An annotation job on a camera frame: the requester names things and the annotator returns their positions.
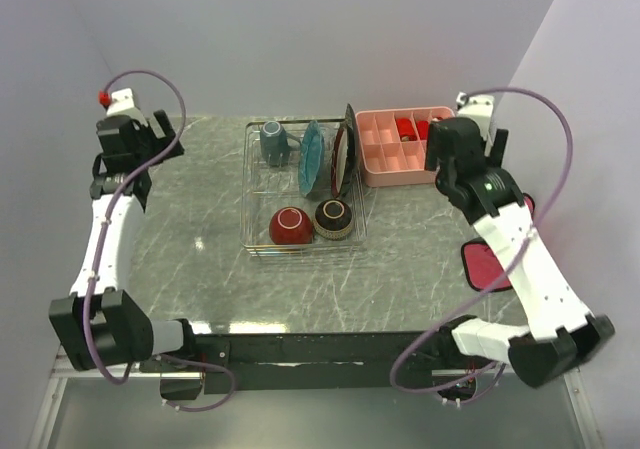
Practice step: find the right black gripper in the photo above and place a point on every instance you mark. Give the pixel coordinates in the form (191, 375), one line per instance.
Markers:
(497, 151)

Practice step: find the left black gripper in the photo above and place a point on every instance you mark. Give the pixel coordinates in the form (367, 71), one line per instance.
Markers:
(161, 143)

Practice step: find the green mug cream inside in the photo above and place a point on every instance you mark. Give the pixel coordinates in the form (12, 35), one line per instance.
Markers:
(274, 143)

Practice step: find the red rimmed cream plate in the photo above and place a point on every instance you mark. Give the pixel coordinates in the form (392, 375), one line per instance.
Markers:
(338, 161)

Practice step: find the dark brown patterned bowl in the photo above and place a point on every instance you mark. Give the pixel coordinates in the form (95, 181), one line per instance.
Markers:
(333, 219)

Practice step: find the cream bowl brown stripes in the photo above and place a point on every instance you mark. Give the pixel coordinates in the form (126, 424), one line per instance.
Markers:
(291, 226)

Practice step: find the teal scalloped plate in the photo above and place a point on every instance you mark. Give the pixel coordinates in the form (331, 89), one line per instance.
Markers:
(311, 157)

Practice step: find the black floral square plate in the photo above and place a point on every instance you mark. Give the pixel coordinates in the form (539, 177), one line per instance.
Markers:
(353, 156)

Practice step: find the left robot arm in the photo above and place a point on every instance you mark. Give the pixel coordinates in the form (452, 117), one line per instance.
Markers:
(98, 303)

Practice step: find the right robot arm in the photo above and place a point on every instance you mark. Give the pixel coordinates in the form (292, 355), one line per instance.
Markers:
(561, 332)

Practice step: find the pink compartment tray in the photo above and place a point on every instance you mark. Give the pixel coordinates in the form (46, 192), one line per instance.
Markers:
(386, 161)

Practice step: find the pink cloth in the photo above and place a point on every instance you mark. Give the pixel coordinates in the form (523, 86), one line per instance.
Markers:
(480, 264)

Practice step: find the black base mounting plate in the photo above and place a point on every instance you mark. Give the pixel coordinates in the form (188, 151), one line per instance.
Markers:
(294, 361)

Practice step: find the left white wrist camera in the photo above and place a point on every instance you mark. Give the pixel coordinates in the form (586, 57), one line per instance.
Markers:
(121, 106)

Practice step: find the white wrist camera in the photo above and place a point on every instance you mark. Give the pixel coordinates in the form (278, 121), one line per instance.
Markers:
(121, 106)
(480, 109)

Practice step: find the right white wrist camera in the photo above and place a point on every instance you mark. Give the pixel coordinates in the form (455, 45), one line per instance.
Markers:
(480, 109)

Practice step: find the aluminium rail frame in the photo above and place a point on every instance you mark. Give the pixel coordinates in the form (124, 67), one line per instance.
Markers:
(162, 408)

